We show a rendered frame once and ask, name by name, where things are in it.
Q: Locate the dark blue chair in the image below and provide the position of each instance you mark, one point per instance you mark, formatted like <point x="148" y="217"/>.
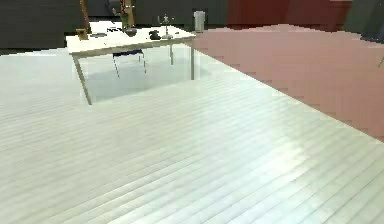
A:
<point x="128" y="54"/>

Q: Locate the small black round object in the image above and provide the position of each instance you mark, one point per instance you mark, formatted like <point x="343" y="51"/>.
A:
<point x="154" y="34"/>

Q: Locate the gray cylindrical trash can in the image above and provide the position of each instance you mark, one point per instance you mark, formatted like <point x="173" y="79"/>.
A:
<point x="199" y="20"/>

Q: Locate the white table with metal legs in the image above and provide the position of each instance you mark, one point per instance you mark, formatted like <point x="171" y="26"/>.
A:
<point x="113" y="41"/>

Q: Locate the flat gray plate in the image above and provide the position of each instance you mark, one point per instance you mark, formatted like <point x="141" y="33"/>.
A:
<point x="98" y="34"/>

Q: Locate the silver figure on round base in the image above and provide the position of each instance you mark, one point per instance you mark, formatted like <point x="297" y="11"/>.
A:
<point x="166" y="28"/>

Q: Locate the small tan box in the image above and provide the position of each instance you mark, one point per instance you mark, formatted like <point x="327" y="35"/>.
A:
<point x="82" y="34"/>

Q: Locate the dark gray bowl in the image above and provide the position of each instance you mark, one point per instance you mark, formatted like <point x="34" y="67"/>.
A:
<point x="131" y="32"/>

